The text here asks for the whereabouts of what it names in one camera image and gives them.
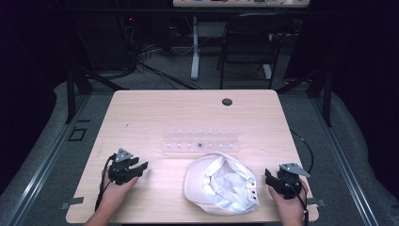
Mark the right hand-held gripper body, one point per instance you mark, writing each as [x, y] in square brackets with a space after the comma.
[290, 182]

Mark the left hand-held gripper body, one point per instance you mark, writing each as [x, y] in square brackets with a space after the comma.
[120, 171]

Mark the white cap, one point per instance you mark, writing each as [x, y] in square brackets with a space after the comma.
[219, 185]

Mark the person's left hand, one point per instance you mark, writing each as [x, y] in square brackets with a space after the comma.
[117, 191]

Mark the person's right hand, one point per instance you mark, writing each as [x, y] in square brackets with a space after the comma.
[290, 207]

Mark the grey tape strip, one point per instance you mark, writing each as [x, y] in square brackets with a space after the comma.
[72, 202]
[317, 202]

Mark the clear plastic peg rack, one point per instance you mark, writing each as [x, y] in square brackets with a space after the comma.
[200, 141]

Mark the black table grommet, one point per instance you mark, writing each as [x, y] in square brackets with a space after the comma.
[227, 102]

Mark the black metal stand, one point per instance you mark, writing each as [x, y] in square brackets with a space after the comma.
[326, 94]
[71, 94]

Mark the white desk leg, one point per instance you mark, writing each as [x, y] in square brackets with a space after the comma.
[267, 71]
[195, 56]

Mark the black chair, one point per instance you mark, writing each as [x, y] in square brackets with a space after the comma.
[247, 47]

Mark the background desk top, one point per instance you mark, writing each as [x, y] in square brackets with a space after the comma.
[238, 3]

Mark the aluminium floor rail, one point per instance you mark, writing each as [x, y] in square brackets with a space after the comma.
[44, 163]
[342, 163]

